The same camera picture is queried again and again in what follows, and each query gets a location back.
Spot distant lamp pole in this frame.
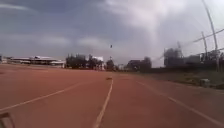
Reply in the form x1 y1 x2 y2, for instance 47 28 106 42
109 44 114 62

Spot dark trees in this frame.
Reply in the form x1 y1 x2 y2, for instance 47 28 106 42
125 56 153 73

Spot group of trees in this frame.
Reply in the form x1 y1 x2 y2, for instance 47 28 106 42
65 53 116 72

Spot red running track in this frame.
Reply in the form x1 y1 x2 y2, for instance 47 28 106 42
0 63 224 128

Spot tree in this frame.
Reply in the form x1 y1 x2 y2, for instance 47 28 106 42
162 47 185 70

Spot grass strip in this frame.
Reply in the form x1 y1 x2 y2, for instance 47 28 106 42
131 69 224 90

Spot long low building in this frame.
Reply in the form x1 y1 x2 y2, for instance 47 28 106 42
5 55 67 69

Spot utility pole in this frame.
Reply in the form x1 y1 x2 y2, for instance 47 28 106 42
200 31 209 63

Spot tall light pole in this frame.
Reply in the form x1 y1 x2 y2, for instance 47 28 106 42
201 0 222 73

